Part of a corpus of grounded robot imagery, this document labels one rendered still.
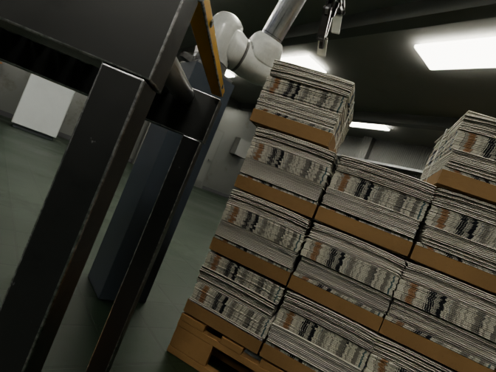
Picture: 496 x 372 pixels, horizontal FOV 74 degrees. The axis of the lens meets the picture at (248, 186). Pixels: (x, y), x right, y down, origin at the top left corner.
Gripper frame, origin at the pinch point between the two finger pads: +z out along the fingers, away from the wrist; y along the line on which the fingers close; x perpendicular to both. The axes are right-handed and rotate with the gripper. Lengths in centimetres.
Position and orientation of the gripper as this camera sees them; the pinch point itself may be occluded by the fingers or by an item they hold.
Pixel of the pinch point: (328, 41)
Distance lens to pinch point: 128.8
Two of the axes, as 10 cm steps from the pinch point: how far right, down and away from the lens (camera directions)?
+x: 8.8, 3.6, -3.1
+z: 0.8, 5.3, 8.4
